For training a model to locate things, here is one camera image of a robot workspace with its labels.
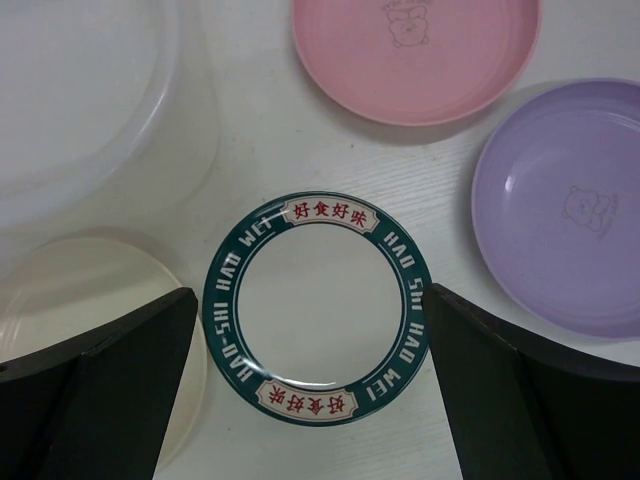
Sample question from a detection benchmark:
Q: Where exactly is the cream plastic plate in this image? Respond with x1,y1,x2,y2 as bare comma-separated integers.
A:
0,227,209,480

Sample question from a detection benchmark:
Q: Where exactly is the pink plastic plate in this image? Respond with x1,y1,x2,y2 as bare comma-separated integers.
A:
291,0,542,127

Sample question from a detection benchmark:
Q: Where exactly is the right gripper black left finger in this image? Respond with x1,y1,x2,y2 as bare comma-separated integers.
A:
1,287,198,479

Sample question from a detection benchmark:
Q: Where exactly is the translucent white plastic bin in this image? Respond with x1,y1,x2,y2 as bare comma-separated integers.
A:
1,1,220,237

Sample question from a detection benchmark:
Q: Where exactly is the purple plastic plate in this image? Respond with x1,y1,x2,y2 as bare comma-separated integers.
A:
471,78,639,341

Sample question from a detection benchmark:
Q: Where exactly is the green rim plate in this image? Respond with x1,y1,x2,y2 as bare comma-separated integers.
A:
202,191,431,427

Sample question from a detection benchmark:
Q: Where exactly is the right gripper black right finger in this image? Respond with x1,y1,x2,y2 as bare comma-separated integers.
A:
422,284,639,479

